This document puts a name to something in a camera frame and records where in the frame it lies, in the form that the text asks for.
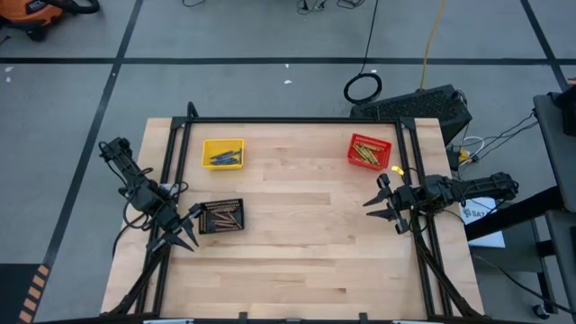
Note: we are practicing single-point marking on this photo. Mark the silver aluminium rail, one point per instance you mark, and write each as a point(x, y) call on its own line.
point(407, 321)
point(168, 321)

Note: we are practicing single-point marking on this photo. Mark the orange shop vacuum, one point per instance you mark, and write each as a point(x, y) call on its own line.
point(27, 13)

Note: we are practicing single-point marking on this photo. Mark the yellow plastic basket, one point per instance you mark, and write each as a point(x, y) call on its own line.
point(209, 164)

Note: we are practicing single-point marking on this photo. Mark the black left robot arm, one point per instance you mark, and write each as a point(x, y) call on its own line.
point(139, 189)

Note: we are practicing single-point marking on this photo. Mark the black metal beam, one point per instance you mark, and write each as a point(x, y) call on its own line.
point(513, 216)

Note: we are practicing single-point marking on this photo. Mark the white paper sign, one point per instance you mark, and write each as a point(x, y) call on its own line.
point(483, 225)

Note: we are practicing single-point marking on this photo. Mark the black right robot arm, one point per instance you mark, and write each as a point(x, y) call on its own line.
point(472, 189)

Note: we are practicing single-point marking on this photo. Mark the black caster wheel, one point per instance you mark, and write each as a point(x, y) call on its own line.
point(540, 310)

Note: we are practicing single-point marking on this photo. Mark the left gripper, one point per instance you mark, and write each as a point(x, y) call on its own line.
point(173, 220)

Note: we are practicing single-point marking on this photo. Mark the black device on cart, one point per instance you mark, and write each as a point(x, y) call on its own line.
point(567, 110)

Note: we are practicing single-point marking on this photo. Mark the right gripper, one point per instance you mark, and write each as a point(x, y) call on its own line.
point(402, 198)

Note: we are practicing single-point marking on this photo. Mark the grey metal cart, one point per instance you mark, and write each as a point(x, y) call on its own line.
point(558, 148)

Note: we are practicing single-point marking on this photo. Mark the yellow plug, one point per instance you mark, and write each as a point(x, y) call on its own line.
point(463, 156)

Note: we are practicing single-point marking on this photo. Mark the black orange striped floor mat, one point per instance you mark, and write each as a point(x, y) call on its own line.
point(18, 292)

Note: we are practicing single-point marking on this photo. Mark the black edge clamp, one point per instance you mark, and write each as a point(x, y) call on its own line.
point(243, 317)
point(363, 317)

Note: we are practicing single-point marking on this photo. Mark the black plastic basket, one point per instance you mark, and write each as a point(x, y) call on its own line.
point(203, 225)

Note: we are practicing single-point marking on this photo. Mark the red plastic basket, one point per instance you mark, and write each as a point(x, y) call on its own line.
point(384, 162)

